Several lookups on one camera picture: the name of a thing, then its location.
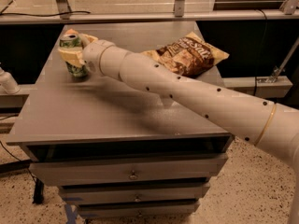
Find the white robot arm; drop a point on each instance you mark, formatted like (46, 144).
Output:
(271, 127)

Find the white pipe at left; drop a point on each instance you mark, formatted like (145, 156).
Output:
(8, 82)

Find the green soda can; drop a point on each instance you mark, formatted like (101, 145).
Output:
(70, 41)

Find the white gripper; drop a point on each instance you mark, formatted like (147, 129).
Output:
(92, 55)

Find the grey drawer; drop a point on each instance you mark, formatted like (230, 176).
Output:
(138, 209)
(74, 173)
(135, 194)

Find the bottom grey drawer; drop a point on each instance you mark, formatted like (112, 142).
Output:
(138, 209)

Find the grey drawer cabinet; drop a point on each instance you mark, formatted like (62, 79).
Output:
(100, 118)

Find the metal frame rail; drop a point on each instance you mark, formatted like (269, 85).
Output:
(89, 11)

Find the orange fruit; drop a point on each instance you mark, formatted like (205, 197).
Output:
(71, 32)

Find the top grey drawer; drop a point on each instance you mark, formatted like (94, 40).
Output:
(74, 173)

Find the middle grey drawer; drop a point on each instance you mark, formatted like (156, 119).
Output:
(135, 194)

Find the brown chip bag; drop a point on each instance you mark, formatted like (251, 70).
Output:
(189, 56)

